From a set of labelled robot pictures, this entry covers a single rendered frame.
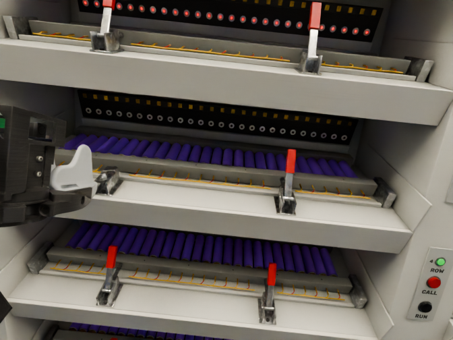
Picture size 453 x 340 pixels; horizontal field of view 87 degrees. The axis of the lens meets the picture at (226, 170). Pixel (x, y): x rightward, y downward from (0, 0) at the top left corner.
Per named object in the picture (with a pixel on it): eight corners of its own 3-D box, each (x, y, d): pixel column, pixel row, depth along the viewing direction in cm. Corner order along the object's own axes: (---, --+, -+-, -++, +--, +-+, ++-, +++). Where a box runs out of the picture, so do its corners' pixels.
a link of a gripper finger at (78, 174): (119, 149, 30) (67, 141, 21) (114, 195, 30) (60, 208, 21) (95, 146, 30) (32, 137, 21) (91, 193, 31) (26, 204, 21)
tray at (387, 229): (399, 253, 36) (433, 205, 31) (0, 211, 36) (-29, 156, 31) (348, 180, 53) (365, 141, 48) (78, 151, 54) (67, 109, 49)
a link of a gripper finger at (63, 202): (105, 188, 25) (34, 200, 17) (104, 203, 25) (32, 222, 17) (63, 183, 26) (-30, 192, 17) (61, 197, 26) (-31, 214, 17)
